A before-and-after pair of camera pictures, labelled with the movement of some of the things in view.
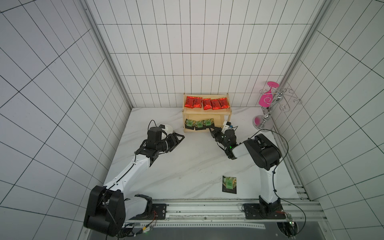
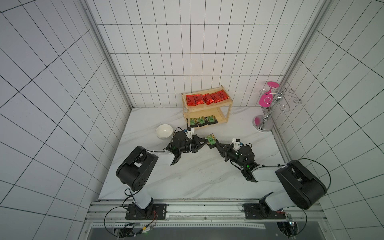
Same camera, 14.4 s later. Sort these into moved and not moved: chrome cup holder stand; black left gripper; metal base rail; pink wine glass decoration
Moved: black left gripper
Not moved: metal base rail; pink wine glass decoration; chrome cup holder stand
